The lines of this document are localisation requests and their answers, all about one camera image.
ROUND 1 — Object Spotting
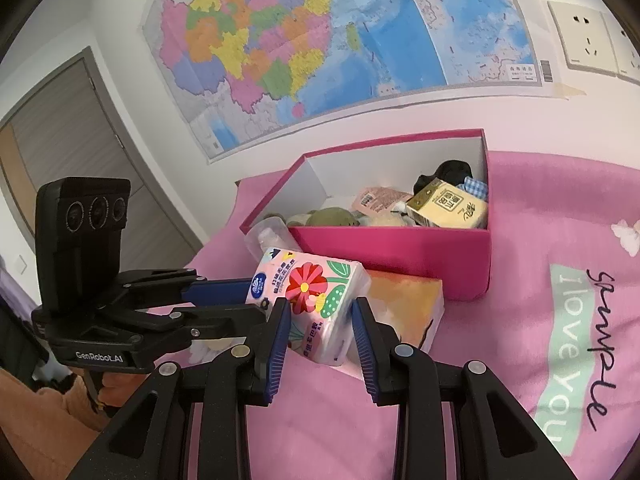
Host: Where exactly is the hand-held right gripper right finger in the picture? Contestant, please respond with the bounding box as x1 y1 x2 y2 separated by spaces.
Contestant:
350 297 578 480

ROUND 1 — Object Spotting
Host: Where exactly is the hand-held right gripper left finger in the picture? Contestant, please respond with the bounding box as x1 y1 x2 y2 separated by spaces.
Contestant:
67 296 292 480

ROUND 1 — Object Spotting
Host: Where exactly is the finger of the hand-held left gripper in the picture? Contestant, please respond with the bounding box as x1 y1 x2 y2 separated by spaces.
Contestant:
115 307 268 353
112 269 251 311

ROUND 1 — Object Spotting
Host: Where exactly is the floral tissue pack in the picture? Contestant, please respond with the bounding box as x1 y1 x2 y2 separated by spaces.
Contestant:
246 247 372 366

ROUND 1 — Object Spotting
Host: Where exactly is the pink cardboard box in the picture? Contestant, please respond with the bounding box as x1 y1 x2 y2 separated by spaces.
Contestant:
240 128 493 302

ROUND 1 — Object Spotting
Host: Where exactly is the pink plastic packet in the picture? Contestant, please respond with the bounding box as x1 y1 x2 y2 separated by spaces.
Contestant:
351 186 416 213

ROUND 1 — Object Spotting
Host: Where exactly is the yellow tissue pack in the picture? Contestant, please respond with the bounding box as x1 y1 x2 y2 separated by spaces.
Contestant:
405 177 489 230

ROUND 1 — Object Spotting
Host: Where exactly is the blue gingham cloth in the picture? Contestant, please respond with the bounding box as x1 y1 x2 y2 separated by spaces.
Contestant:
460 176 488 200

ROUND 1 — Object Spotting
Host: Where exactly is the black cloth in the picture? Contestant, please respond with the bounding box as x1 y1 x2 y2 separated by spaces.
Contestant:
414 159 476 192

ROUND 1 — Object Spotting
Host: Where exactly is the person's left forearm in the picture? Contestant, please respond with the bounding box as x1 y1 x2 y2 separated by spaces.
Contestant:
0 367 118 480

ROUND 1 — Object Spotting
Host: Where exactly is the person's left hand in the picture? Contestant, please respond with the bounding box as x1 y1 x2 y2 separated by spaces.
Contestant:
107 374 151 418

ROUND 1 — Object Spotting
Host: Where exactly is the pastel orange tissue pack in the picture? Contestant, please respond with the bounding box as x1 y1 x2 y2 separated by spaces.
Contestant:
345 270 445 381

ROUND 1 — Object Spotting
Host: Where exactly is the white spray bottle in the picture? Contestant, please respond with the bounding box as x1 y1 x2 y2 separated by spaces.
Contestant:
244 215 301 271

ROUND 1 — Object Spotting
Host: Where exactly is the grey door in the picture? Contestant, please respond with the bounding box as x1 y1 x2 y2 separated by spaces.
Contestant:
0 45 203 286

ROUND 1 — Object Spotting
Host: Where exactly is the pink printed blanket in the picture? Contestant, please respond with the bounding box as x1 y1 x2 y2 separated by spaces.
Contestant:
145 150 640 480

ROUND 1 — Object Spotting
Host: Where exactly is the beige tape strip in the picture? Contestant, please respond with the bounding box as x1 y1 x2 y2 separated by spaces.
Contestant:
552 82 588 102

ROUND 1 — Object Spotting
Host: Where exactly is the colourful wall map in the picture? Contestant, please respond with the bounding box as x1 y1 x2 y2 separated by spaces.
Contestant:
141 0 553 163

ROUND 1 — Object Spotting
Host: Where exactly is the white wall socket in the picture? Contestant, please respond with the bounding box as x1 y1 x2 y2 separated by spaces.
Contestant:
547 1 618 77
602 10 640 81

